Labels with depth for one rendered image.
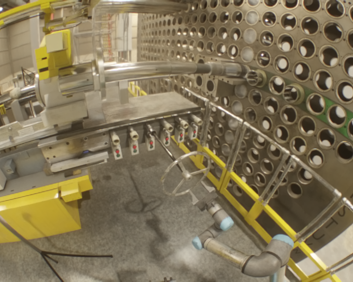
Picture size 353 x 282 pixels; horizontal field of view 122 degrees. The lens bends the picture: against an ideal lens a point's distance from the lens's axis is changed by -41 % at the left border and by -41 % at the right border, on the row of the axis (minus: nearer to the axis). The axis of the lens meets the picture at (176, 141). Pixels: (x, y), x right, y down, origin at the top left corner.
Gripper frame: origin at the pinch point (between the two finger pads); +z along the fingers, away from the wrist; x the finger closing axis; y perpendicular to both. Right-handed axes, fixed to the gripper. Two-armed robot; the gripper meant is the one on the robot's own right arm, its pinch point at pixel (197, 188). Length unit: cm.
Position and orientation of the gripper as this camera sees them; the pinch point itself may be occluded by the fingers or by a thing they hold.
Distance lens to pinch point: 103.8
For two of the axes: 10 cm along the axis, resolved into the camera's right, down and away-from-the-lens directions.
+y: 3.2, 6.5, 6.9
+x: 8.2, -5.6, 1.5
